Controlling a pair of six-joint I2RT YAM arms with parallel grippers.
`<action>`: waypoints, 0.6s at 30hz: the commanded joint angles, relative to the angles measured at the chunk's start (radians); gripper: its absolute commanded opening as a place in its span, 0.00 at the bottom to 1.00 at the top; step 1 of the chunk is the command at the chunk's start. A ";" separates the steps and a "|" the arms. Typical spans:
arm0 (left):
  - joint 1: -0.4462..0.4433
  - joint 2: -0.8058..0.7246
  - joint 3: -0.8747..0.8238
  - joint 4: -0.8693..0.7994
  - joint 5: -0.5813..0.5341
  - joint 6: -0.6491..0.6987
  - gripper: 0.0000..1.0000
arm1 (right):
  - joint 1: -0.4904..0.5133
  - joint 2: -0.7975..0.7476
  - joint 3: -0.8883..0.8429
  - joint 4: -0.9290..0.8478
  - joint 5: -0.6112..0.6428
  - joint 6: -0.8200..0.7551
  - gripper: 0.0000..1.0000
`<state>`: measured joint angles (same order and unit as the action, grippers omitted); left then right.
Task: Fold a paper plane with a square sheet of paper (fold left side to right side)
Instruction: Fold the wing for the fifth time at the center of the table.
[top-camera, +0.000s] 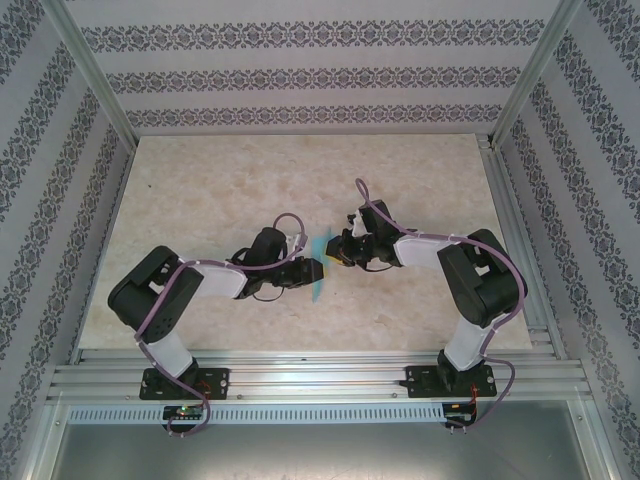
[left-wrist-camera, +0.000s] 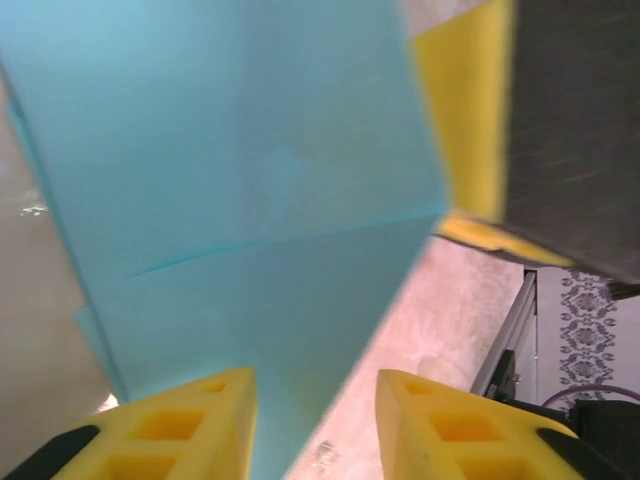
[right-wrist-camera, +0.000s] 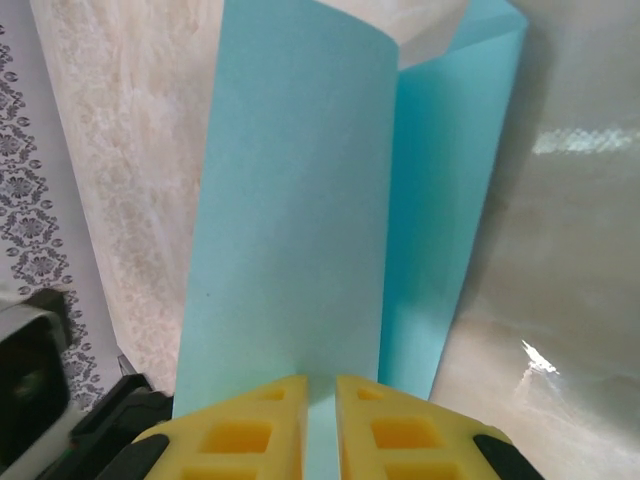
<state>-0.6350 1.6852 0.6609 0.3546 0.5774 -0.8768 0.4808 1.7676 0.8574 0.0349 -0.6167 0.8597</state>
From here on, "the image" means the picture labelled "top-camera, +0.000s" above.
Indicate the light blue paper sheet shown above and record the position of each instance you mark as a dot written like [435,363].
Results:
[320,245]

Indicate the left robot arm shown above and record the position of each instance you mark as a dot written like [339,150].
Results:
[130,300]

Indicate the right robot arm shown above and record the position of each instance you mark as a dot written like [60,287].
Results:
[480,295]

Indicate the grey metal sheet panel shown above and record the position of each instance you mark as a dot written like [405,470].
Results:
[320,455]

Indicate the small circuit board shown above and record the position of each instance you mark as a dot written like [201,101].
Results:
[460,414]
[182,411]

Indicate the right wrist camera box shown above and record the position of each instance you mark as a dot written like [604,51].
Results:
[357,227]

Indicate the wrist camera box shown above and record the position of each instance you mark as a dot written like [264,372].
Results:
[357,227]
[298,241]

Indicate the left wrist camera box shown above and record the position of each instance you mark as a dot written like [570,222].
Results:
[298,241]

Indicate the long aluminium mounting rail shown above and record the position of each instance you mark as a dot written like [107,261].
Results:
[310,380]

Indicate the aluminium side rail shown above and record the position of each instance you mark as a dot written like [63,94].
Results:
[506,200]
[113,200]

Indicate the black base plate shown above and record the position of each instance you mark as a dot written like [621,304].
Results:
[417,380]
[212,375]

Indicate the aluminium frame post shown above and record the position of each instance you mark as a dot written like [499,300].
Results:
[95,75]
[533,75]

